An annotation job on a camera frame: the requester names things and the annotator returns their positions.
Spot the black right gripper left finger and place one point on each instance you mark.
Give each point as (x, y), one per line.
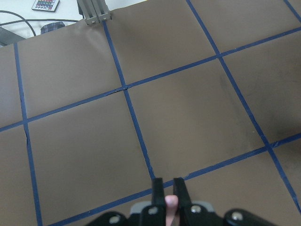
(154, 214)

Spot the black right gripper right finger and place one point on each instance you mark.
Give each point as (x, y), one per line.
(191, 213)

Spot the small blue plaid object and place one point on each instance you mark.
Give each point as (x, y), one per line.
(51, 27)

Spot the colourful remote control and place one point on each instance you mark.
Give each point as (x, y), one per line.
(46, 5)

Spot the aluminium frame post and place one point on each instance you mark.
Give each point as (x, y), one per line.
(94, 11)

